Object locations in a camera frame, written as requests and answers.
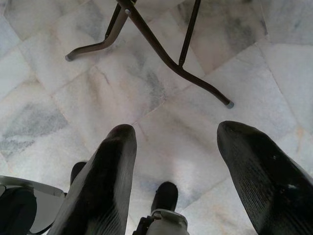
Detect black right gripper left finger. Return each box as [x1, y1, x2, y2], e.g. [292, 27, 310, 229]
[48, 123, 137, 235]

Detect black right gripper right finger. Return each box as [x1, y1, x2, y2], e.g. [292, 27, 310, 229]
[217, 120, 313, 235]

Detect black metal table legs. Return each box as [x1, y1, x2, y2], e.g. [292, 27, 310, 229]
[66, 0, 235, 109]

